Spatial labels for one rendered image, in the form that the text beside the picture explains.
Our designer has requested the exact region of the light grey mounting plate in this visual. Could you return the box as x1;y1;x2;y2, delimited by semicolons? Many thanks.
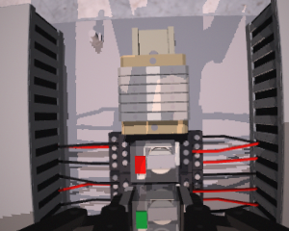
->
52;15;257;145

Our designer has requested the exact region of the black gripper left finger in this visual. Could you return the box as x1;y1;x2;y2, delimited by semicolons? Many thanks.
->
17;187;136;231

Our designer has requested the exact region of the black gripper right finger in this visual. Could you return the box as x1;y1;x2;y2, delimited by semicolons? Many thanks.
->
177;186;289;231

